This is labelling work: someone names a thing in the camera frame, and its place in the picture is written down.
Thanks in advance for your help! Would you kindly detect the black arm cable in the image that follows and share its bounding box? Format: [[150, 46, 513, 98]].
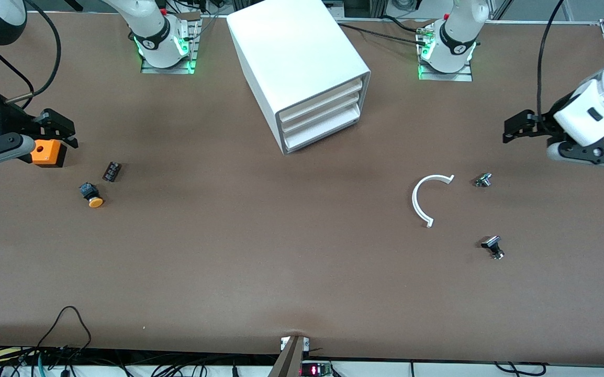
[[0, 0, 62, 105], [538, 0, 567, 118]]

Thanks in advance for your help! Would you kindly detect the orange button enclosure box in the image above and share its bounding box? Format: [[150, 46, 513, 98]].
[[31, 139, 67, 168]]

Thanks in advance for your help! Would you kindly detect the black floor cable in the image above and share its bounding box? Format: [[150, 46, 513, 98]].
[[493, 361, 549, 376]]

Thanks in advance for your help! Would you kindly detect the black key switch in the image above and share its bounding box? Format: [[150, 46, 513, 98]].
[[480, 236, 505, 261]]

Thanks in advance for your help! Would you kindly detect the white curved plastic bracket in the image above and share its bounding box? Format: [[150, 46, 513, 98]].
[[411, 174, 455, 229]]

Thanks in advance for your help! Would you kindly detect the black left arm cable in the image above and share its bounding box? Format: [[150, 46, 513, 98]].
[[538, 0, 567, 118]]

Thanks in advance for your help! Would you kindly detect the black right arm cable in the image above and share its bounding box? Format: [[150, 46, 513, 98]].
[[0, 0, 62, 105]]

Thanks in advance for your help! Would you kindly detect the black looped cable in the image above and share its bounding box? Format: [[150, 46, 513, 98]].
[[35, 306, 93, 351]]

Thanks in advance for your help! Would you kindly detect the white drawer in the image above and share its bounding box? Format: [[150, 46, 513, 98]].
[[280, 79, 363, 126], [281, 93, 362, 140], [283, 107, 361, 153]]

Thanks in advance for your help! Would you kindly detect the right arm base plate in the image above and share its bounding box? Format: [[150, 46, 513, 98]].
[[141, 13, 200, 74]]

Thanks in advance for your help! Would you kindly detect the brown camera mount bar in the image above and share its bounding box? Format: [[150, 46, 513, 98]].
[[268, 335, 310, 377]]

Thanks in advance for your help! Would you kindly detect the long black table cable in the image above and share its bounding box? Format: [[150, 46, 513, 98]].
[[338, 23, 426, 45]]

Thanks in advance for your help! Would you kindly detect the white drawer cabinet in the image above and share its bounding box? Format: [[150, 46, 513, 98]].
[[227, 0, 372, 156]]

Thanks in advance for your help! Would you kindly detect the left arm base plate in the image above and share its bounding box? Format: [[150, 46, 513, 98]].
[[418, 62, 474, 82]]

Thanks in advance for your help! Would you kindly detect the short black table cable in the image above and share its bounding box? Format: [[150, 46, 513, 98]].
[[383, 15, 424, 34]]

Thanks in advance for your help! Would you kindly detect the orange push button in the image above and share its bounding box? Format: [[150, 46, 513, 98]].
[[79, 182, 105, 209]]

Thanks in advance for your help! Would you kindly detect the red display device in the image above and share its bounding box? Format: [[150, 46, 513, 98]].
[[300, 361, 334, 377]]

